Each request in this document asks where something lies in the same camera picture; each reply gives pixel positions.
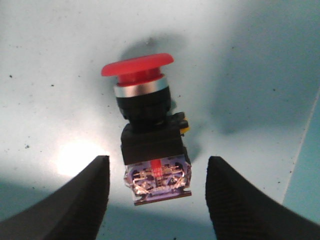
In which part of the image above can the red button front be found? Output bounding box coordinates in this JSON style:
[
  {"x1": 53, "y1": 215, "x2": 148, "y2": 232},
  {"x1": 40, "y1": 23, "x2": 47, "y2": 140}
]
[{"x1": 101, "y1": 53, "x2": 192, "y2": 206}]

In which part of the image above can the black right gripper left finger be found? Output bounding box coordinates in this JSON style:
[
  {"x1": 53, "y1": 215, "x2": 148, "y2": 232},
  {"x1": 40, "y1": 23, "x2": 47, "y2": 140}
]
[{"x1": 0, "y1": 155, "x2": 110, "y2": 240}]

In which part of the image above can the blue plastic box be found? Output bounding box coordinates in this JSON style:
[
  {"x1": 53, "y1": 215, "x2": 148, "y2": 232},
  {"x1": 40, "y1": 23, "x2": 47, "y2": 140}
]
[{"x1": 0, "y1": 0, "x2": 320, "y2": 240}]

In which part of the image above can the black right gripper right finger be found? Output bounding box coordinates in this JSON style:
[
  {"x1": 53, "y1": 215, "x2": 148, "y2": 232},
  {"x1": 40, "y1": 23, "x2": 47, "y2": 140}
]
[{"x1": 205, "y1": 156, "x2": 320, "y2": 240}]

